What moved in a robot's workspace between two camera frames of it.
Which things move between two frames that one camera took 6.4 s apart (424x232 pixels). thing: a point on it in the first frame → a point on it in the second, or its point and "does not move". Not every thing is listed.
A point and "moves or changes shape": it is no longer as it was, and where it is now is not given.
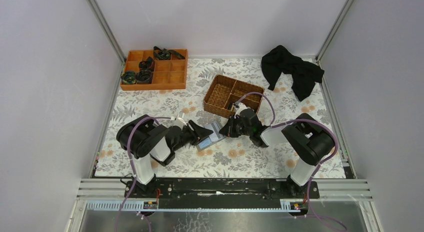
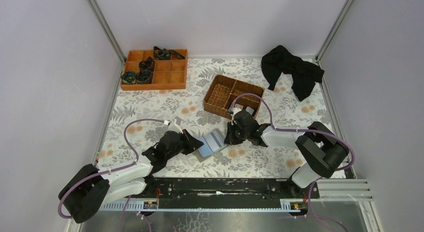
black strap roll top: (164, 54) does not move
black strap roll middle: (147, 64) does not move
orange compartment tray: (169, 74) does not move
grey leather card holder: (214, 137) moves or changes shape
